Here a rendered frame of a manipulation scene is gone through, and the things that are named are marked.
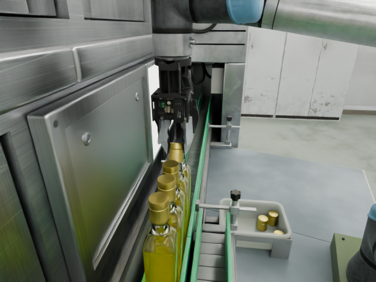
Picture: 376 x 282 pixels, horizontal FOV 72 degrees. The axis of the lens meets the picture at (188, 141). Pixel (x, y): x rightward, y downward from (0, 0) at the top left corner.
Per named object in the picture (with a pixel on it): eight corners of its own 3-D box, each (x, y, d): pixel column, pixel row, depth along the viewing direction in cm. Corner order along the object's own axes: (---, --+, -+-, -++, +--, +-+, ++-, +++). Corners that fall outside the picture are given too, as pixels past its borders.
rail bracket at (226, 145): (206, 153, 140) (207, 113, 131) (238, 155, 138) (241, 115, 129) (206, 157, 136) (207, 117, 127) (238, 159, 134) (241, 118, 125)
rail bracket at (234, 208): (196, 221, 77) (196, 186, 72) (253, 225, 76) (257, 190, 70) (194, 228, 75) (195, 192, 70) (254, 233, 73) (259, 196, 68)
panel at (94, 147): (168, 122, 128) (165, 50, 114) (174, 123, 127) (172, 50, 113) (73, 295, 46) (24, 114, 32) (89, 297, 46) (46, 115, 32)
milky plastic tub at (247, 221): (218, 215, 99) (219, 197, 95) (278, 220, 96) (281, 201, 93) (217, 251, 83) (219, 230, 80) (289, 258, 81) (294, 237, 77)
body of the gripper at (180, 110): (150, 125, 50) (146, 60, 45) (160, 111, 58) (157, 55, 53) (189, 126, 50) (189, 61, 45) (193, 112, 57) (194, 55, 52)
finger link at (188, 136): (181, 163, 55) (173, 123, 51) (184, 151, 60) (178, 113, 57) (196, 162, 55) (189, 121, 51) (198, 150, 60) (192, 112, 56)
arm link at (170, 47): (156, 32, 52) (197, 32, 51) (158, 56, 53) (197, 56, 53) (146, 33, 45) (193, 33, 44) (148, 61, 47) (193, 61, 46)
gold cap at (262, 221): (266, 224, 92) (267, 215, 90) (267, 231, 89) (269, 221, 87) (255, 224, 93) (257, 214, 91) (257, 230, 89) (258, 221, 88)
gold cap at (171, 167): (164, 176, 57) (163, 159, 55) (180, 177, 56) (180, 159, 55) (161, 185, 53) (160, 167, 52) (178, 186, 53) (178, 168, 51)
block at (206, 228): (201, 239, 80) (202, 221, 77) (232, 241, 79) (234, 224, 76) (200, 248, 77) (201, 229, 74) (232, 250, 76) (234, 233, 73)
